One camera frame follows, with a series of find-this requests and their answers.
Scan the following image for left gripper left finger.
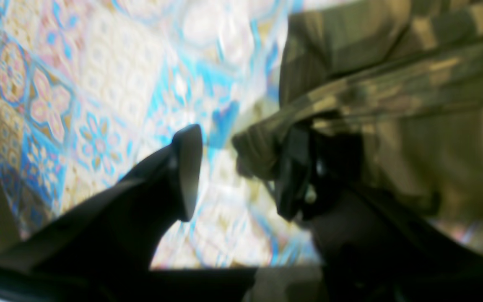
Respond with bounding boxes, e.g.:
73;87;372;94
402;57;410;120
0;124;203;302

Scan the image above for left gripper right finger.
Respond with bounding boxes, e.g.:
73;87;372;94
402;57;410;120
275;123;483;302

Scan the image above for camouflage T-shirt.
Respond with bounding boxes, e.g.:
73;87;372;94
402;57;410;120
232;0;483;255

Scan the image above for patterned tile tablecloth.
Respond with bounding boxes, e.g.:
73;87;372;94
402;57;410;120
0;0;320;269

